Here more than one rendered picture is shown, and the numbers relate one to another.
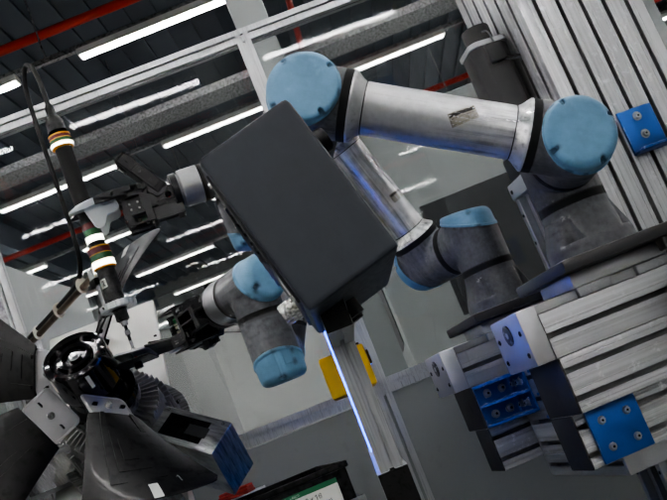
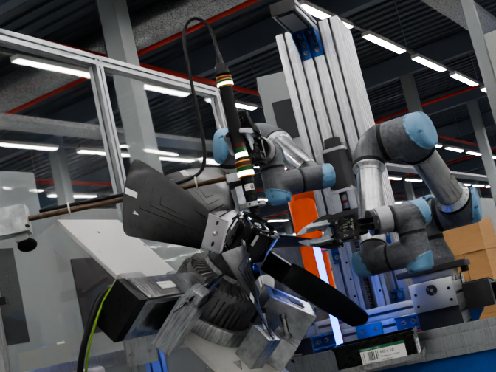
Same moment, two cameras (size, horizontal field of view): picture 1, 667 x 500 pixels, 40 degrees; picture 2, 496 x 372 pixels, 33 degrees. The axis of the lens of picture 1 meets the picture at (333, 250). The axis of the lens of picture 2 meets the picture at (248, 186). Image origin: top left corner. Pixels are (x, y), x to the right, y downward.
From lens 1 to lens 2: 2.40 m
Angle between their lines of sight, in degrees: 59
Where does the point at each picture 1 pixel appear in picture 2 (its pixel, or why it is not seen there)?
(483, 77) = (344, 164)
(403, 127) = (439, 170)
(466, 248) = (292, 257)
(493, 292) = not seen: hidden behind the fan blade
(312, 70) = (429, 124)
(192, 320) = (365, 224)
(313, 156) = not seen: outside the picture
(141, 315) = (119, 227)
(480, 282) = not seen: hidden behind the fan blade
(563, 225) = (438, 246)
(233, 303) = (412, 220)
